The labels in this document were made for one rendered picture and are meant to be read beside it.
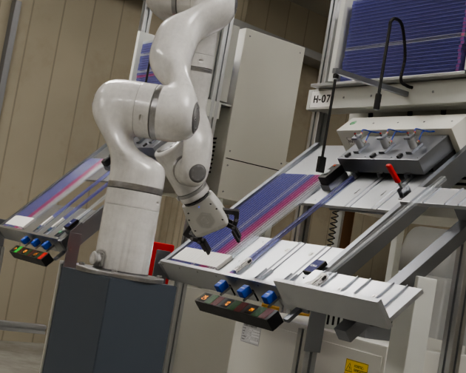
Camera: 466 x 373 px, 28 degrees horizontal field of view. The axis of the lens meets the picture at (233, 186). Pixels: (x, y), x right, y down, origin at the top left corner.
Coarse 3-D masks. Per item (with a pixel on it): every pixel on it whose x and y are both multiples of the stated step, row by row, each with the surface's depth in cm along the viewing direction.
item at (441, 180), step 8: (432, 184) 224; (440, 184) 225; (424, 192) 222; (416, 200) 220; (408, 208) 219; (392, 216) 218; (400, 216) 218; (384, 224) 216; (376, 232) 214; (368, 240) 212; (360, 248) 211; (344, 256) 210; (352, 256) 210; (336, 264) 208; (328, 272) 206
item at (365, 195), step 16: (304, 160) 308; (336, 160) 295; (368, 176) 271; (400, 176) 261; (416, 176) 256; (320, 192) 277; (352, 192) 266; (368, 192) 261; (384, 192) 256; (336, 208) 264; (352, 208) 258; (368, 208) 252; (384, 208) 248
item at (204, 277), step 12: (168, 264) 277; (180, 264) 270; (180, 276) 275; (192, 276) 268; (204, 276) 261; (216, 276) 255; (228, 276) 249; (240, 276) 245; (204, 288) 266; (252, 288) 242; (264, 288) 236; (276, 288) 231
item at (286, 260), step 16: (256, 240) 267; (240, 256) 262; (272, 256) 252; (288, 256) 247; (304, 256) 244; (320, 256) 239; (240, 272) 252; (256, 272) 248; (272, 272) 244; (288, 272) 239
